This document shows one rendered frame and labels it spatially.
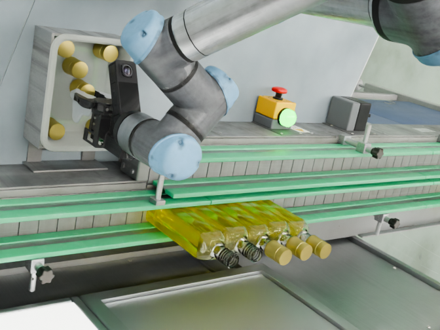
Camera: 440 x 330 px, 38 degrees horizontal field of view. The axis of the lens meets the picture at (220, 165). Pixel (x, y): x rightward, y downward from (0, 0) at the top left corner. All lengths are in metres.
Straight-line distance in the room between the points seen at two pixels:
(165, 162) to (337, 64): 0.91
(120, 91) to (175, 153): 0.20
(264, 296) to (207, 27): 0.65
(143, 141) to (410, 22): 0.44
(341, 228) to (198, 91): 0.93
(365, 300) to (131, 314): 0.60
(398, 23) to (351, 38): 0.89
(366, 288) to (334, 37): 0.66
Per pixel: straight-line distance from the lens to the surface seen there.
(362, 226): 1.91
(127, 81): 1.15
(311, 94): 1.75
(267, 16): 0.89
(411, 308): 1.59
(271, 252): 1.25
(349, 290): 1.58
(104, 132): 1.16
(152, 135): 1.02
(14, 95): 1.28
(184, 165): 1.00
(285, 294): 1.39
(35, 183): 1.23
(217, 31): 0.91
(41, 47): 1.24
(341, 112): 1.78
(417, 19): 0.89
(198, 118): 1.01
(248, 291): 1.36
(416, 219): 2.12
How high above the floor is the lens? 1.91
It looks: 46 degrees down
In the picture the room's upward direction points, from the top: 119 degrees clockwise
